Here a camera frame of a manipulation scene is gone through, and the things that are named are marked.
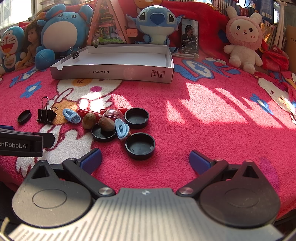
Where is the large black binder clip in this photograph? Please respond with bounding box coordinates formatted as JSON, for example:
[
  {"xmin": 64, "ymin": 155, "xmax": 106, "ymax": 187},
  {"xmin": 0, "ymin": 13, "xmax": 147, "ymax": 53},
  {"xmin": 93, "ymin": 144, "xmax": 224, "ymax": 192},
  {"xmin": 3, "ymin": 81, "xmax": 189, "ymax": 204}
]
[{"xmin": 37, "ymin": 96, "xmax": 57, "ymax": 125}]

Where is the black oval cap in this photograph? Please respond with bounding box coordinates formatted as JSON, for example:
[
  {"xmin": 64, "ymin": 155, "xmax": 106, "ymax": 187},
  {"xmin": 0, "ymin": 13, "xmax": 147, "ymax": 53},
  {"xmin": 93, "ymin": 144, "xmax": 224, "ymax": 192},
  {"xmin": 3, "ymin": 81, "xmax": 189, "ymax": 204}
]
[{"xmin": 17, "ymin": 109, "xmax": 32, "ymax": 125}]

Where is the light blue plastic clip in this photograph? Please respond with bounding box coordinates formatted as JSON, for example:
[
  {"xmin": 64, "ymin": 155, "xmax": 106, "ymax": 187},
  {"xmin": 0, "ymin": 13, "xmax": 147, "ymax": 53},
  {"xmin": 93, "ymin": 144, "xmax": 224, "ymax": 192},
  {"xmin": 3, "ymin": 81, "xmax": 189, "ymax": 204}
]
[
  {"xmin": 62, "ymin": 108, "xmax": 81, "ymax": 124},
  {"xmin": 115, "ymin": 118, "xmax": 130, "ymax": 141}
]

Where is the black round cap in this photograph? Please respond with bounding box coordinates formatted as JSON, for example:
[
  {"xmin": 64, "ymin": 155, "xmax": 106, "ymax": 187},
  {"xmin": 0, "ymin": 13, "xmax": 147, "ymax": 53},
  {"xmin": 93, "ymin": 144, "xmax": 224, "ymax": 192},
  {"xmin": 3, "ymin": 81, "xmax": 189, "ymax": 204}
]
[
  {"xmin": 91, "ymin": 124, "xmax": 117, "ymax": 143},
  {"xmin": 125, "ymin": 108, "xmax": 149, "ymax": 129},
  {"xmin": 125, "ymin": 133, "xmax": 156, "ymax": 161}
]

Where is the red plastic piece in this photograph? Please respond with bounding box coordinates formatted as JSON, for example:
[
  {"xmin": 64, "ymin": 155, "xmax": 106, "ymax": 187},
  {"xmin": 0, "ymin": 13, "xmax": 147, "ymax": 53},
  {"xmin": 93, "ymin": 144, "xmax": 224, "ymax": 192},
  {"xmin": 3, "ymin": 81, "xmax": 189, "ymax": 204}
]
[
  {"xmin": 100, "ymin": 108, "xmax": 128, "ymax": 115},
  {"xmin": 77, "ymin": 109, "xmax": 102, "ymax": 121}
]

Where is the brown walnut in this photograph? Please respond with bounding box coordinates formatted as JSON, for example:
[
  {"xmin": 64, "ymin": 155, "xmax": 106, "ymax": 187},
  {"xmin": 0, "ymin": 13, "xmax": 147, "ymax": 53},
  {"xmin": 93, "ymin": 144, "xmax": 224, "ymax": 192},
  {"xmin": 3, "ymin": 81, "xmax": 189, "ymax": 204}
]
[
  {"xmin": 98, "ymin": 116, "xmax": 115, "ymax": 132},
  {"xmin": 82, "ymin": 113, "xmax": 97, "ymax": 130}
]

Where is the clear plastic dome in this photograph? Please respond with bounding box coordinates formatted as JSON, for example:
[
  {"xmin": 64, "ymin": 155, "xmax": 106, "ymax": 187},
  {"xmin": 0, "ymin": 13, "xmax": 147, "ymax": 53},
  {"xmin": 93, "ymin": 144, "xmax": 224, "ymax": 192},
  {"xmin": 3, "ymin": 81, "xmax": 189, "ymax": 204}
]
[{"xmin": 103, "ymin": 108, "xmax": 125, "ymax": 121}]

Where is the red cartoon blanket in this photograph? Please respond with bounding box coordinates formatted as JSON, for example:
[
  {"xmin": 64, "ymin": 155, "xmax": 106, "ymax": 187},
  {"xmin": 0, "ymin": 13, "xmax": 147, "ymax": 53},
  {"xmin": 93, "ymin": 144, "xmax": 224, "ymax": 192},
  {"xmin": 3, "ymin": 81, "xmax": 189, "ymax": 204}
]
[{"xmin": 1, "ymin": 1, "xmax": 295, "ymax": 216}]

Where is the black binder clip on box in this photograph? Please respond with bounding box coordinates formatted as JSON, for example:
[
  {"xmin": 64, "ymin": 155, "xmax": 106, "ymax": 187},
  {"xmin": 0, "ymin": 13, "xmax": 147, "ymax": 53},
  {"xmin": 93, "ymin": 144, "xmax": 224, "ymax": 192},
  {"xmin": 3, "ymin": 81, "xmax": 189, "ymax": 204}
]
[{"xmin": 70, "ymin": 47, "xmax": 81, "ymax": 60}]

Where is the brown haired doll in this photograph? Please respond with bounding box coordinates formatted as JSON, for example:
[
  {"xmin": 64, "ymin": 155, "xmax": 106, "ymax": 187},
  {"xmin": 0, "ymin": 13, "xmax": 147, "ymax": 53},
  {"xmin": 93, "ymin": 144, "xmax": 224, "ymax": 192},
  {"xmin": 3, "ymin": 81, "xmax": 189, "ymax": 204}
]
[{"xmin": 15, "ymin": 20, "xmax": 42, "ymax": 70}]

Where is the Doraemon plush toy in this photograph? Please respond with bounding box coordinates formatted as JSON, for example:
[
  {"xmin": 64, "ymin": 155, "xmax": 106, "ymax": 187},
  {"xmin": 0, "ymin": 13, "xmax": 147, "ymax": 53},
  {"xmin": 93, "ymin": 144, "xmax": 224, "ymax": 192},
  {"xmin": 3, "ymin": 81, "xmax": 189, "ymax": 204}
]
[{"xmin": 1, "ymin": 26, "xmax": 26, "ymax": 75}]

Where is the round blue plush toy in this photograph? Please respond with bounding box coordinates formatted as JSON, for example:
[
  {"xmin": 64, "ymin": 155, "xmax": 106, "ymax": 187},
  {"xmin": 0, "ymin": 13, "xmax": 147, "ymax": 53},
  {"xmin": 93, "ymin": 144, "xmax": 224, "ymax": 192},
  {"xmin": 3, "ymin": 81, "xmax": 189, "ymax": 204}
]
[{"xmin": 35, "ymin": 4, "xmax": 94, "ymax": 70}]

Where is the white cardboard box tray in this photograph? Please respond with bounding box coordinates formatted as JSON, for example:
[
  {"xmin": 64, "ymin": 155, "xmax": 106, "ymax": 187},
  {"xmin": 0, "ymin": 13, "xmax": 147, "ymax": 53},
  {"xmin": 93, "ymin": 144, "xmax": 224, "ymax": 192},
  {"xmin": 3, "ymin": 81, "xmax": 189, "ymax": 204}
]
[{"xmin": 50, "ymin": 44, "xmax": 174, "ymax": 83}]

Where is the pink triangular toy house box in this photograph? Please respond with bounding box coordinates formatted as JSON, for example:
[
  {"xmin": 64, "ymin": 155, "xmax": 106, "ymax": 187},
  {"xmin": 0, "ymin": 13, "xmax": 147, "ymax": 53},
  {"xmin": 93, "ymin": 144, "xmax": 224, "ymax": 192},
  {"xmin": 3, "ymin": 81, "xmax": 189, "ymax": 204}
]
[{"xmin": 87, "ymin": 1, "xmax": 130, "ymax": 47}]

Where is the smartphone with screen on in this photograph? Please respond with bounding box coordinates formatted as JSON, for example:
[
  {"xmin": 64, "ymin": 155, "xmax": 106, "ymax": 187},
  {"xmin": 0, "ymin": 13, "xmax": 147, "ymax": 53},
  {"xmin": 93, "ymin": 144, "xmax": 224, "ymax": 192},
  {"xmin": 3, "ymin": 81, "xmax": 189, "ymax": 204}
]
[{"xmin": 181, "ymin": 18, "xmax": 199, "ymax": 54}]

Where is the pink bunny plush toy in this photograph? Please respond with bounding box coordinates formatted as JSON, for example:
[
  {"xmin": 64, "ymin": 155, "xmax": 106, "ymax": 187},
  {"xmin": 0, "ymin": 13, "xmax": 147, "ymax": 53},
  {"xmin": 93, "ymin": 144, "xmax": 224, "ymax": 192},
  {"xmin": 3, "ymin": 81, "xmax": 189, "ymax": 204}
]
[{"xmin": 224, "ymin": 6, "xmax": 262, "ymax": 74}]

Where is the brown cardboard box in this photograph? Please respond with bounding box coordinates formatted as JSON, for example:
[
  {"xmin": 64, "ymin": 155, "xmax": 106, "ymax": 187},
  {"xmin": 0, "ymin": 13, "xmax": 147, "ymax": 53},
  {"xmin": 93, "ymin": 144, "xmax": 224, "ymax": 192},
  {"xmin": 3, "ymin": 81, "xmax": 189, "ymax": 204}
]
[{"xmin": 284, "ymin": 25, "xmax": 296, "ymax": 74}]

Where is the Stitch plush toy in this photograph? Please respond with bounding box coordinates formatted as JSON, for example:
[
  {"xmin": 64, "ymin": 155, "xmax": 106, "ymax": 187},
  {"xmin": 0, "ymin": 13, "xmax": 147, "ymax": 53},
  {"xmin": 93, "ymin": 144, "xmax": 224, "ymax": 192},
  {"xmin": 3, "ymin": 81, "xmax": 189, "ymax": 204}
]
[{"xmin": 126, "ymin": 5, "xmax": 184, "ymax": 46}]

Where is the row of books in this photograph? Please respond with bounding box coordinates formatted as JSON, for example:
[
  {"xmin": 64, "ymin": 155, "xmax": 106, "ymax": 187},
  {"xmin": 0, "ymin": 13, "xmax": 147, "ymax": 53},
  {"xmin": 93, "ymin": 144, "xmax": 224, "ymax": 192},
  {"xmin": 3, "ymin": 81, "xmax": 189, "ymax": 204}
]
[{"xmin": 211, "ymin": 0, "xmax": 255, "ymax": 16}]

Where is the phone wrist strap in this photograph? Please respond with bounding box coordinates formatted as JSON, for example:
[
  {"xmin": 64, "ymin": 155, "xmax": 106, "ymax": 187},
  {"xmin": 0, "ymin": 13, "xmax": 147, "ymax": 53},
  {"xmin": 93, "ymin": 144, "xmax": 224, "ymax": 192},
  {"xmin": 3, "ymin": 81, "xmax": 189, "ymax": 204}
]
[{"xmin": 171, "ymin": 52, "xmax": 200, "ymax": 59}]

